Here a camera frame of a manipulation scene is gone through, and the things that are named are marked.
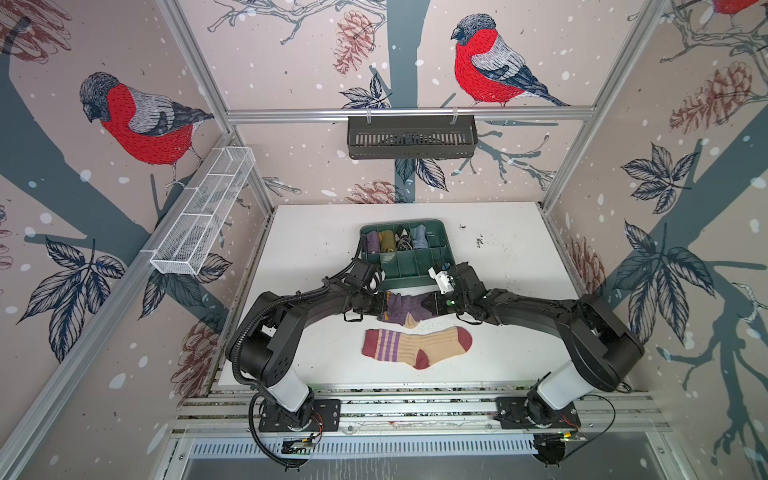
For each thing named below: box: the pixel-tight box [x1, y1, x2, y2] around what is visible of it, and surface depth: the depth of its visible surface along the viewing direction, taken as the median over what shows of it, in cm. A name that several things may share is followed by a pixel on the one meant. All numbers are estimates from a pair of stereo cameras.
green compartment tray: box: [361, 219, 457, 291], surface depth 105 cm
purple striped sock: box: [384, 291, 433, 325], surface depth 92 cm
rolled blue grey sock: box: [412, 224, 429, 249], surface depth 105 cm
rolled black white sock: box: [395, 228, 413, 251], surface depth 104 cm
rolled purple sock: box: [367, 231, 380, 254], surface depth 105 cm
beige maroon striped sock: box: [362, 326, 473, 370], surface depth 86 cm
